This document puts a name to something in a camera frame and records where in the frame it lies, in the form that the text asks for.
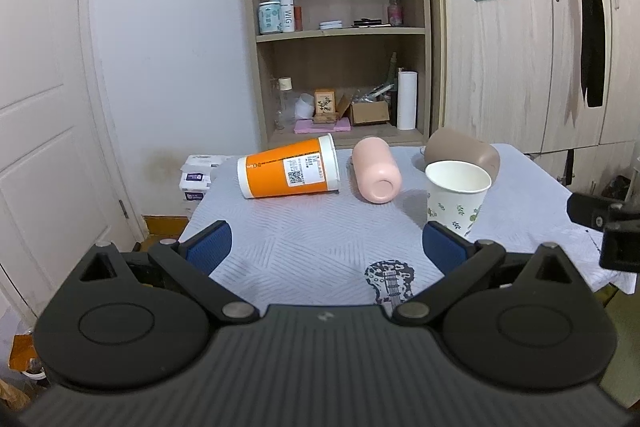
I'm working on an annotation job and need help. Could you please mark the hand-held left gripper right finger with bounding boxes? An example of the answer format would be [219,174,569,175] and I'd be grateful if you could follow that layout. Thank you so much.
[392,221,584,328]

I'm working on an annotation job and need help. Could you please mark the pink foam pad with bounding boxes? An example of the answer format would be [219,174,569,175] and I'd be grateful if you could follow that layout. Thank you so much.
[294,117,352,136]

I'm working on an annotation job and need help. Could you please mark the open cardboard box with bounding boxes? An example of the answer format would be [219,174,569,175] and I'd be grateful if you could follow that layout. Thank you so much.
[337,93,391,126]

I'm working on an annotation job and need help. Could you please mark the wooden wardrobe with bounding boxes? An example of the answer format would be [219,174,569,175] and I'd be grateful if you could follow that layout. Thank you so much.
[425,0,640,190]

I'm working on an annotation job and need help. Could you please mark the teal pump bottle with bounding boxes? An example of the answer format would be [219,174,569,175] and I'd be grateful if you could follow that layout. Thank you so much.
[257,0,282,35]

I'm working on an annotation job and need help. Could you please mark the brown cup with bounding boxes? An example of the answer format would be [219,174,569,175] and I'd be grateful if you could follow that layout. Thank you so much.
[424,127,501,182]

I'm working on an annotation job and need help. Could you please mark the tissue packet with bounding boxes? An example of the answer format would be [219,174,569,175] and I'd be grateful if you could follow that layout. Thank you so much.
[181,189,212,208]
[178,171,214,192]
[182,154,236,174]

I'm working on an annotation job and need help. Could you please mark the guitar print table cloth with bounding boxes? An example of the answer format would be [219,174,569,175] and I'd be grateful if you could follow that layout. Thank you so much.
[177,143,623,308]

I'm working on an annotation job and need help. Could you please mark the orange paper cup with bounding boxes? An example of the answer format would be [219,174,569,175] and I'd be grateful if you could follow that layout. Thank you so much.
[236,133,341,200]

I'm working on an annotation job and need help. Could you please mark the orange bag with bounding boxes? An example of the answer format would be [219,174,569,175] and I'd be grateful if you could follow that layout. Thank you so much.
[7,334,49,380]

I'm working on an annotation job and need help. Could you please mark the small floral wooden box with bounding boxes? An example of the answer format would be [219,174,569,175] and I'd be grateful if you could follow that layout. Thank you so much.
[313,89,339,124]

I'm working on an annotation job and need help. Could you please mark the clear bottle cream cap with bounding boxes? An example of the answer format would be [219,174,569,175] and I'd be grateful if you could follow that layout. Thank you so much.
[273,77,295,131]

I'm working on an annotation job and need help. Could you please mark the white plastic cup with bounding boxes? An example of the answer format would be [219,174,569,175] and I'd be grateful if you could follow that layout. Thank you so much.
[295,93,316,120]

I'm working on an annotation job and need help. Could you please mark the black ribbon bow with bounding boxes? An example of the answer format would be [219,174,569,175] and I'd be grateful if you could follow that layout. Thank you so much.
[565,0,614,108]

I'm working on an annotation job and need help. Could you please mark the dark slim bottle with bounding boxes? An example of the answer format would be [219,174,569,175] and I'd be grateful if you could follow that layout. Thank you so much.
[387,52,400,124]

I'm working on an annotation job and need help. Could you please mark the pink cup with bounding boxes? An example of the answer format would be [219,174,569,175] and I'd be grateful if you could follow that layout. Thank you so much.
[351,136,404,203]

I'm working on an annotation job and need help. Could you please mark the dark bag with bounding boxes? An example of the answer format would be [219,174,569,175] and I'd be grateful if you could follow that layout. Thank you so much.
[600,174,637,200]

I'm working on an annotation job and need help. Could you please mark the white door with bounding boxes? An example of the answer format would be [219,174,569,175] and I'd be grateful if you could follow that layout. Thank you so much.
[0,0,147,325]

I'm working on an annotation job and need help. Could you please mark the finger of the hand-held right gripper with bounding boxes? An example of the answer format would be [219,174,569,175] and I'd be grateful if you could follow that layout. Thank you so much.
[566,192,626,231]
[599,204,640,273]

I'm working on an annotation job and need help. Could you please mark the white paper roll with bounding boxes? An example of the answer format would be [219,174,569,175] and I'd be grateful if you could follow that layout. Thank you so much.
[397,70,418,130]

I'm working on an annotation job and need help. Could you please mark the floral white paper cup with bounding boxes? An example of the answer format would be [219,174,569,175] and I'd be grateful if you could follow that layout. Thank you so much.
[425,160,493,238]

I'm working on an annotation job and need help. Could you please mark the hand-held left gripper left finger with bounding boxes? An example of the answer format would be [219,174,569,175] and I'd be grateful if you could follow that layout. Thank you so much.
[74,220,261,326]

